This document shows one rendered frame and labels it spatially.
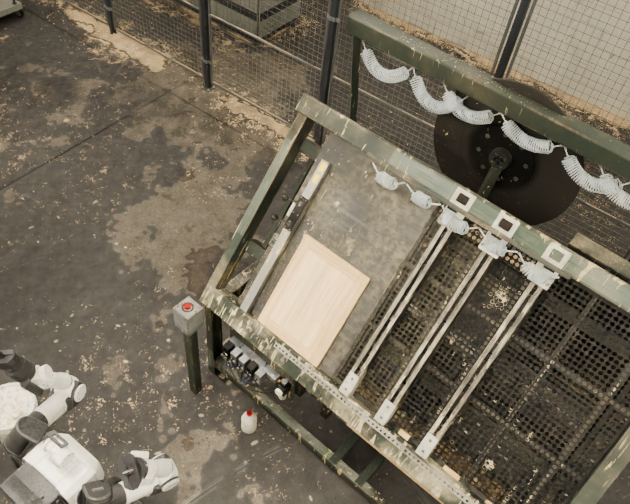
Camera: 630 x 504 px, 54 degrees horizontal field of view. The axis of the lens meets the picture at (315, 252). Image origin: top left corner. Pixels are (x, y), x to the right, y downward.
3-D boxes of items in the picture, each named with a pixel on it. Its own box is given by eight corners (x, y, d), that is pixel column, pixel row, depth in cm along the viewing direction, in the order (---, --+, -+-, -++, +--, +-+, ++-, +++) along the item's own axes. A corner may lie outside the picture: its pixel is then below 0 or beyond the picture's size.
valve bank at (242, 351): (213, 362, 362) (212, 340, 344) (230, 347, 370) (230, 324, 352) (276, 417, 344) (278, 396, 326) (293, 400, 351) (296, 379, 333)
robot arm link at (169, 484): (172, 491, 256) (124, 514, 240) (158, 463, 261) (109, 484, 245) (183, 478, 249) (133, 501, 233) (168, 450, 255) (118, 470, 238)
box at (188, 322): (174, 325, 355) (172, 307, 341) (190, 313, 361) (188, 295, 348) (188, 338, 351) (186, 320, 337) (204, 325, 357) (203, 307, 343)
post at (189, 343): (189, 389, 412) (182, 325, 356) (196, 383, 415) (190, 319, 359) (195, 395, 410) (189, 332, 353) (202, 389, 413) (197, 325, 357)
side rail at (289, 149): (218, 282, 367) (207, 282, 357) (308, 115, 341) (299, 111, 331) (225, 287, 365) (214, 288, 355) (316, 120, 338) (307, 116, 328)
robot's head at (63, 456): (63, 472, 233) (58, 463, 226) (45, 456, 236) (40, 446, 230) (77, 459, 237) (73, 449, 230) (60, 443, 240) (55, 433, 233)
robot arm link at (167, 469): (164, 473, 235) (187, 472, 253) (152, 450, 239) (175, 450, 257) (142, 490, 235) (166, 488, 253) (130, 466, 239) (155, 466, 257)
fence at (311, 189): (243, 307, 352) (239, 307, 349) (325, 159, 329) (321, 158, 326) (249, 312, 350) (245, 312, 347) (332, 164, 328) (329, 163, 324)
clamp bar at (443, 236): (340, 385, 325) (321, 394, 304) (463, 188, 297) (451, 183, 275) (355, 397, 321) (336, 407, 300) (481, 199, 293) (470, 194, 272)
